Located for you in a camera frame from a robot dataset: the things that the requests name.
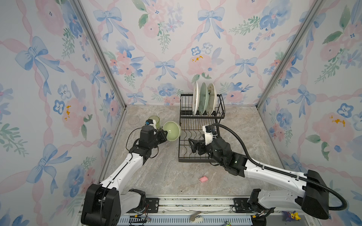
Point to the light green ceramic bowl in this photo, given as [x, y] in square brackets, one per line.
[173, 130]

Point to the clear glass cup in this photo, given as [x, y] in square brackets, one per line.
[133, 120]

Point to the green glass cup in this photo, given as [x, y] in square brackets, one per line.
[157, 119]

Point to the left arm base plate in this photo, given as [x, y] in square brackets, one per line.
[149, 205]

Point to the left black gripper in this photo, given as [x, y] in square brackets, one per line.
[162, 136]

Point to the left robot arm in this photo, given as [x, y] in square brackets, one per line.
[104, 204]

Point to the white floral plate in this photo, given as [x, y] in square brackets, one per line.
[195, 99]

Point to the right aluminium corner post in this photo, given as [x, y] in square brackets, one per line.
[310, 16]

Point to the aluminium corner post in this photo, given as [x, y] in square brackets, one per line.
[84, 21]
[310, 16]

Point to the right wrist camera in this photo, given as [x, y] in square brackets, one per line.
[210, 133]

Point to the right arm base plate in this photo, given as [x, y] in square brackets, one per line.
[242, 205]

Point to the black wire dish rack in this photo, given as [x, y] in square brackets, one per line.
[191, 127]

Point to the aluminium rail frame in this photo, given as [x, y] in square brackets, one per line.
[175, 210]

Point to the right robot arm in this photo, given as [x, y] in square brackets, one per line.
[300, 191]

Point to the pink eraser piece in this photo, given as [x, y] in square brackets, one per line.
[203, 179]

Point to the cream patterned plate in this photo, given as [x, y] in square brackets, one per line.
[212, 99]

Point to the pale green plate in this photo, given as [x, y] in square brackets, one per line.
[203, 98]

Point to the left aluminium corner post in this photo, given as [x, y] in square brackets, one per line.
[84, 21]

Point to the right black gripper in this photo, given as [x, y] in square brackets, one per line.
[197, 145]

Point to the purple yellow toy figure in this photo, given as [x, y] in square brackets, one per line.
[290, 216]

